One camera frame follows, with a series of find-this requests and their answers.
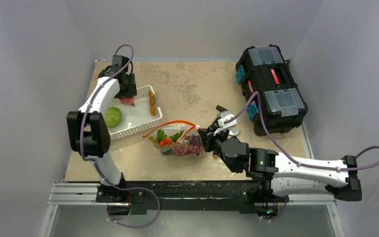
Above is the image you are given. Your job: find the orange carrot with leaves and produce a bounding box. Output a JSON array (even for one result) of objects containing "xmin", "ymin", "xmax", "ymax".
[{"xmin": 148, "ymin": 129, "xmax": 184, "ymax": 148}]

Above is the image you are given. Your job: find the aluminium frame rail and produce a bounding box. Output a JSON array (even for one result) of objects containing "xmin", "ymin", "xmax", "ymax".
[{"xmin": 39, "ymin": 122, "xmax": 345, "ymax": 237}]

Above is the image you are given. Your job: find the adjustable wrench red handle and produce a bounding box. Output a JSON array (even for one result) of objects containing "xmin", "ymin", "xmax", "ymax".
[{"xmin": 227, "ymin": 123, "xmax": 240, "ymax": 136}]

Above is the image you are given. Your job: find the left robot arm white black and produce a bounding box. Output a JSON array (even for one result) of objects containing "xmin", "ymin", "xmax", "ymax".
[{"xmin": 67, "ymin": 54, "xmax": 137, "ymax": 203}]

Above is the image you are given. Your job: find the black toolbox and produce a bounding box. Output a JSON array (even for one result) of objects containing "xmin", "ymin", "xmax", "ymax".
[{"xmin": 235, "ymin": 44, "xmax": 308, "ymax": 136}]

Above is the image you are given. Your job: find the green cabbage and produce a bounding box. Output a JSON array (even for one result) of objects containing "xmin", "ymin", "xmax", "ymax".
[{"xmin": 104, "ymin": 106, "xmax": 122, "ymax": 128}]

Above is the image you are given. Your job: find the pink peach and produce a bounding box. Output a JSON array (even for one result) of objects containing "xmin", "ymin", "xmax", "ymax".
[{"xmin": 119, "ymin": 96, "xmax": 135, "ymax": 106}]

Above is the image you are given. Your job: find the red grape bunch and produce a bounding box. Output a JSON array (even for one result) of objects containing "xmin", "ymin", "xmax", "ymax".
[{"xmin": 171, "ymin": 134, "xmax": 204, "ymax": 157}]

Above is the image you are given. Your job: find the white perforated plastic basket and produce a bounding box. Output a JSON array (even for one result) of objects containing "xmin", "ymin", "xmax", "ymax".
[{"xmin": 108, "ymin": 85, "xmax": 163, "ymax": 142}]

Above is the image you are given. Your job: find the clear zip bag orange zipper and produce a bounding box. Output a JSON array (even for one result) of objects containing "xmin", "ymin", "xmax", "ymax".
[{"xmin": 143, "ymin": 120, "xmax": 205, "ymax": 157}]

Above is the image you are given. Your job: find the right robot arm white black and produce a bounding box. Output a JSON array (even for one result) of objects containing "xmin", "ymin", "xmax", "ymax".
[{"xmin": 197, "ymin": 127, "xmax": 362, "ymax": 201}]

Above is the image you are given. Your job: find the black rubber mallet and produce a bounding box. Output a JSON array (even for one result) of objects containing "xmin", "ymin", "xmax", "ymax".
[{"xmin": 216, "ymin": 105, "xmax": 228, "ymax": 113}]

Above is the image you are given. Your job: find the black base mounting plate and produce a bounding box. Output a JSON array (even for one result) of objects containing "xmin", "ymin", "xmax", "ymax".
[{"xmin": 96, "ymin": 180, "xmax": 289, "ymax": 217}]

